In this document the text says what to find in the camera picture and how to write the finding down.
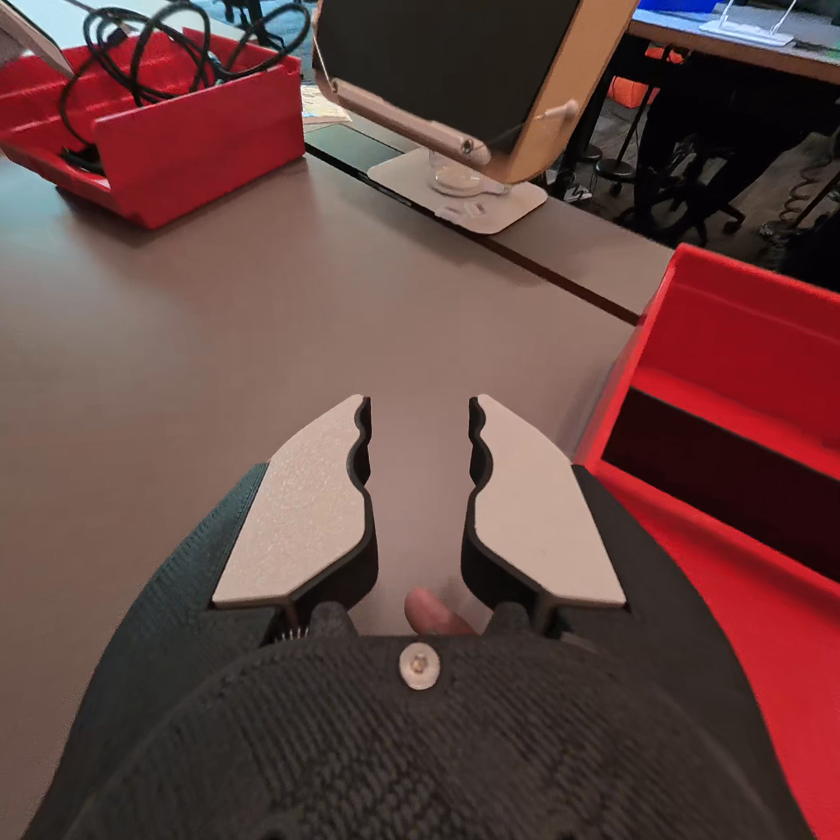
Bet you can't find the black office chair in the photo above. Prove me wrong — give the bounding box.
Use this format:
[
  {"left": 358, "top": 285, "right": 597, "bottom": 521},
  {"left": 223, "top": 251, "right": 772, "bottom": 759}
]
[{"left": 617, "top": 125, "right": 749, "bottom": 249}]

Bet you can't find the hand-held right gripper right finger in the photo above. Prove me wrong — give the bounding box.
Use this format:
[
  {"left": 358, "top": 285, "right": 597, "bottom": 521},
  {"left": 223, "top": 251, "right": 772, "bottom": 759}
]
[{"left": 461, "top": 394, "right": 627, "bottom": 623}]

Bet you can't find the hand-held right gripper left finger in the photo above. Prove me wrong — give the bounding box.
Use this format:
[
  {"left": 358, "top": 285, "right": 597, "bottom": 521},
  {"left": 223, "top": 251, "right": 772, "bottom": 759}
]
[{"left": 211, "top": 394, "right": 379, "bottom": 611}]

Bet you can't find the person's right hand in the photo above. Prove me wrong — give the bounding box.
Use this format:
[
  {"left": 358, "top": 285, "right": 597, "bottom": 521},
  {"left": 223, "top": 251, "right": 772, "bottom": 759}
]
[{"left": 405, "top": 587, "right": 479, "bottom": 636}]

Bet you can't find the red bin with black divider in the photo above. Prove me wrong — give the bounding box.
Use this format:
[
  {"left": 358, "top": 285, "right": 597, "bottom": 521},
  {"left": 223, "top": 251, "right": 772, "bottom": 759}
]
[{"left": 574, "top": 243, "right": 840, "bottom": 840}]

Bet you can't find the red plastic bin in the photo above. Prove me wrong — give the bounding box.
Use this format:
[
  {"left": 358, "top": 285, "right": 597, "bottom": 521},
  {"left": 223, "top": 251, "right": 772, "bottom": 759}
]
[{"left": 0, "top": 28, "right": 306, "bottom": 231}]

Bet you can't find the white board stand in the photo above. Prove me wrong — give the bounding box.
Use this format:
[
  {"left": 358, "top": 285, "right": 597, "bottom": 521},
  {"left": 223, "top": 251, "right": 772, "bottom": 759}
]
[{"left": 328, "top": 77, "right": 581, "bottom": 236}]

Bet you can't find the wood edged desk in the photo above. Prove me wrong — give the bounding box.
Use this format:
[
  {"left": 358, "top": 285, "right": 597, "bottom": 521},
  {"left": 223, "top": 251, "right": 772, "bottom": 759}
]
[{"left": 626, "top": 0, "right": 840, "bottom": 86}]

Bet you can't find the printed paper sheet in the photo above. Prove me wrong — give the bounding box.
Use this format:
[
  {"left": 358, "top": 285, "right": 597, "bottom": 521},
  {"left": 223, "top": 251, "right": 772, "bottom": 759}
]
[{"left": 301, "top": 84, "right": 353, "bottom": 126}]

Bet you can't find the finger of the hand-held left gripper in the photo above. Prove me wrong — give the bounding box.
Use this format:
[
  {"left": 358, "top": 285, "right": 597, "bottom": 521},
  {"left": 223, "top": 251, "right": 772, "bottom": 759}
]
[{"left": 0, "top": 5, "right": 75, "bottom": 78}]

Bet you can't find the grey desk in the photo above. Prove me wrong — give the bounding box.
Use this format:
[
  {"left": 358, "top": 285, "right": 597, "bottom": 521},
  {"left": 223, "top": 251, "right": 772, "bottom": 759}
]
[{"left": 0, "top": 0, "right": 677, "bottom": 840}]

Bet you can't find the black stool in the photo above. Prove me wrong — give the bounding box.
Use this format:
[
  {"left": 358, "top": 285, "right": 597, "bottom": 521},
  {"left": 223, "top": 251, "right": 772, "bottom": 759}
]
[{"left": 594, "top": 98, "right": 641, "bottom": 198}]

